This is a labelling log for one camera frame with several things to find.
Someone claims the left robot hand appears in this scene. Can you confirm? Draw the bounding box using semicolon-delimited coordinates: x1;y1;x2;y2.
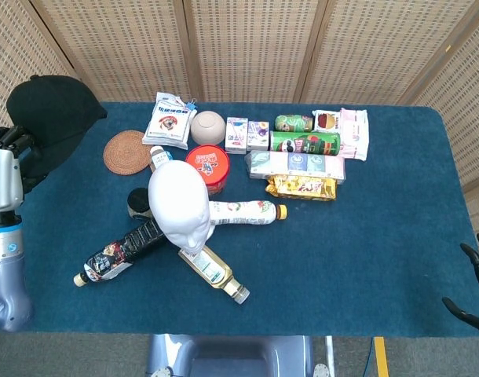
0;125;42;212

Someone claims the black baseball cap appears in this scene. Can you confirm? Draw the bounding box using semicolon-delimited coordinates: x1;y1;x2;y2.
5;74;108;193

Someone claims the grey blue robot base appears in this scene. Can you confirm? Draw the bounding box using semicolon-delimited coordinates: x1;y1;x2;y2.
147;333;316;377

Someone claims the brown woven round coaster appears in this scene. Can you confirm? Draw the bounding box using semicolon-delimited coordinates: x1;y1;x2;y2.
103;130;153;174

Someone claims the white mannequin head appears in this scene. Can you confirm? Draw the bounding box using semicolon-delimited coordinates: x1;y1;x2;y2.
148;159;216;254

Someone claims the blue tablecloth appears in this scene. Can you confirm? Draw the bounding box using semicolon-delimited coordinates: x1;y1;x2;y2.
11;101;479;339

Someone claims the glass jar with black lid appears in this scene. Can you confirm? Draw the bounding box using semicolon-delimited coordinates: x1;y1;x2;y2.
127;187;154;220

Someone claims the dark drink bottle colourful label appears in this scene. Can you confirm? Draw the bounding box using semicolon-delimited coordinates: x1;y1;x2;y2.
73;218;166;288

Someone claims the small bottle with white label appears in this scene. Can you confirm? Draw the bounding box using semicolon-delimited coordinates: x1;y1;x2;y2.
149;145;174;173

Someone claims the white snack bag with clip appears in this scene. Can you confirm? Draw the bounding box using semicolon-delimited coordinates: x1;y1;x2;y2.
141;91;198;150

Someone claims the white pink wipes pack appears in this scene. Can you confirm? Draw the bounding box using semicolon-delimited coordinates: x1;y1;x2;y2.
338;107;371;162

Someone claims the yellow gold cracker package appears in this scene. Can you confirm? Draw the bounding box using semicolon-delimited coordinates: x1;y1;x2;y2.
265;174;338;203

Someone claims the red orange round tub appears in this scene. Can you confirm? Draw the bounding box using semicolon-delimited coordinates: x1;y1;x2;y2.
185;144;230;196

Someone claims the multipack of tissue packets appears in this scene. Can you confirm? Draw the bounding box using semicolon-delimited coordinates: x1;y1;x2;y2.
244;149;347;185

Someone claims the wooden bowl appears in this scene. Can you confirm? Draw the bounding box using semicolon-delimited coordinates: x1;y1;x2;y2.
190;110;227;145

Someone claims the white box with red picture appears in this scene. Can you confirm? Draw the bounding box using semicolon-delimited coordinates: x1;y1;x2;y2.
312;109;342;133

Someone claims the green Pringles can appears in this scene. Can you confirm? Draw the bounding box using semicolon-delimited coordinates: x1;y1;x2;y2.
269;130;342;157

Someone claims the clear bottle of yellow liquid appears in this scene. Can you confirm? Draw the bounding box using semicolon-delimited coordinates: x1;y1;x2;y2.
177;246;250;305

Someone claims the white milk carton blue print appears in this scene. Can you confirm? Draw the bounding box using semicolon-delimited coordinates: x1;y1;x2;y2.
225;116;250;155

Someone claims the small light green can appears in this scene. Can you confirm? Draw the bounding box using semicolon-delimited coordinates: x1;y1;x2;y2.
274;114;314;133

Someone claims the white bottle with yellow cap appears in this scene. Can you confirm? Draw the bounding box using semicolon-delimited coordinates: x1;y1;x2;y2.
207;199;288;227

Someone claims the white milk carton purple print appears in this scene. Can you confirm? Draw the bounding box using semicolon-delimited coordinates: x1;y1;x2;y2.
247;119;271;152

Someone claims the woven rattan folding screen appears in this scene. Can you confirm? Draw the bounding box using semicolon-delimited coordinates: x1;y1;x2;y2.
0;0;479;236

